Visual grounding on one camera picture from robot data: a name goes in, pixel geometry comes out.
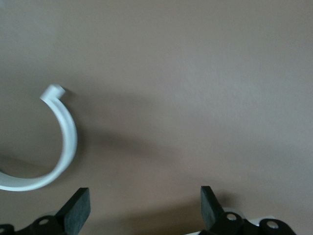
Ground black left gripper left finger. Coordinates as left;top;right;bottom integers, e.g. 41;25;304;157
0;187;91;235

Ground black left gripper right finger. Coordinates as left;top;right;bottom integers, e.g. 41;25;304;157
200;186;297;235

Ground white curved plastic ring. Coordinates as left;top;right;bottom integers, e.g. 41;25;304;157
0;84;79;192

